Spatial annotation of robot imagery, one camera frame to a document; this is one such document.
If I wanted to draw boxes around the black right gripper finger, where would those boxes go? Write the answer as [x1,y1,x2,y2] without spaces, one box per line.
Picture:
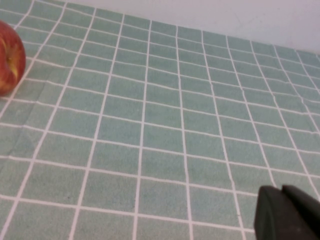
[253,184,320,240]

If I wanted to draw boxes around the green white grid tablecloth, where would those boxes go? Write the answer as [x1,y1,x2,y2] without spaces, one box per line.
[0,0,320,240]

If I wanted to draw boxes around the pale red apple with sticker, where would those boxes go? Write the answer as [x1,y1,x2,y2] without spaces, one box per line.
[0,20,27,97]

